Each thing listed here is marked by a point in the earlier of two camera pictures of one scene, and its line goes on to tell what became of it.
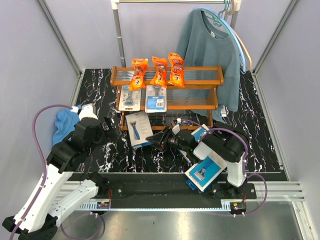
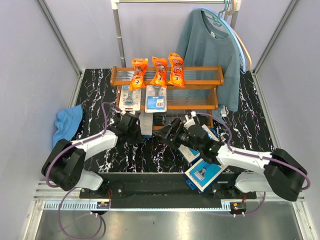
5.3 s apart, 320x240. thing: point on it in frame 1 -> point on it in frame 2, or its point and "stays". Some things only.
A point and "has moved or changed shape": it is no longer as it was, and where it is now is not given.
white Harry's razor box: x=139 y=128 has moved or changed shape
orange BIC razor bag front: x=140 y=65 stays
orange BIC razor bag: x=159 y=79 stays
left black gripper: x=112 y=130 -> x=139 y=139
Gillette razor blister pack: x=156 y=99 stays
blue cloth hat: x=65 y=124 stays
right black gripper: x=158 y=137 -> x=165 y=132
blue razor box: x=199 y=133 has moved or changed shape
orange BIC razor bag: x=177 y=76 stays
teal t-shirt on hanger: x=204 y=42 stays
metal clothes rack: x=115 y=4 stays
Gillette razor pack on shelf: x=130 y=99 stays
